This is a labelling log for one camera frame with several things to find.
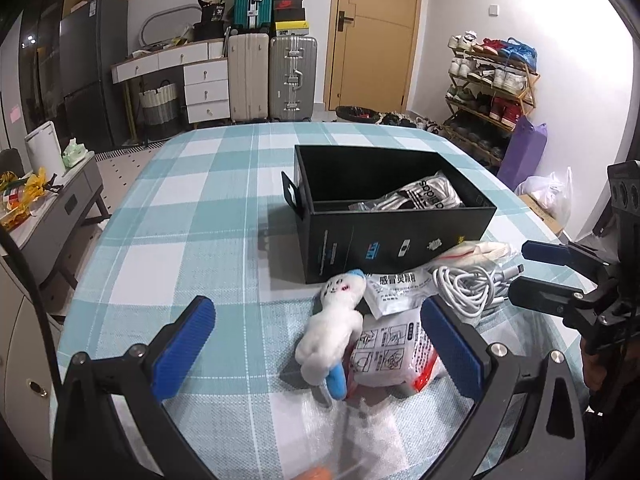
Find teal white checked tablecloth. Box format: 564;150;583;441
50;121;601;480

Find bagged white face masks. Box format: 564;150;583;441
430;241;518;275

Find yellow plastic bag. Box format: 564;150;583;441
0;170;58;231

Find black cable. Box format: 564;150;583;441
0;230;66;376

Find silver suitcase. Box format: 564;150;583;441
269;35;318;122

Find black storage box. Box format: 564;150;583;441
281;144;497;285

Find wooden shoe rack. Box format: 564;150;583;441
442;35;541;168

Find person's right hand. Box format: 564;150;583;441
580;340;608;393

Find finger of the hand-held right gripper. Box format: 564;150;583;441
507;277;626;356
521;241;619;286

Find wooden door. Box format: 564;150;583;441
324;0;423;113

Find dark round basket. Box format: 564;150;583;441
336;105;383;123

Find rows of assorted sneakers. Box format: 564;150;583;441
446;31;538;163

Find white air purifier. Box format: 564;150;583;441
25;121;63;178

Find printed cardboard box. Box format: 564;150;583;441
517;192;566;238

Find black white patterned rug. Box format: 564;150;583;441
95;137;166;161

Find green wet wipes pack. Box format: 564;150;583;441
61;138;96;168

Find white plastic bag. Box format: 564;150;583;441
515;167;573;226

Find purple bag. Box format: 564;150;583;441
496;116;548;191

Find white plush toy blue limbs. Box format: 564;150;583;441
295;268;367;401

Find dark glass wardrobe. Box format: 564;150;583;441
0;5;66;161

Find scattered pile of shoes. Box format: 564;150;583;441
375;110;447;134

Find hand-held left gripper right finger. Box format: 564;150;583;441
420;296;588;480

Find white medicine packet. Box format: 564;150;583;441
362;267;436;318

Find black bag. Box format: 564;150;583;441
194;0;233;41

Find grey refrigerator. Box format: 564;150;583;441
60;0;130;151

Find beige suitcase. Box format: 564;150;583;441
227;30;271;123

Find bagged white socks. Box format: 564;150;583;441
348;171;463;212

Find woven laundry basket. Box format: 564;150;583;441
139;82;180;140

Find grey side cabinet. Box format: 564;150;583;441
0;152;112;291

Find white cable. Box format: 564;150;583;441
431;262;526;322

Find red white plastic packet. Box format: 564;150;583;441
345;307;444;401

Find grey oval frame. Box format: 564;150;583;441
137;4;203;50

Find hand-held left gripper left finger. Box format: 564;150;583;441
52;296;217;480

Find white desk with drawers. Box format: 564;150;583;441
111;40;232;128

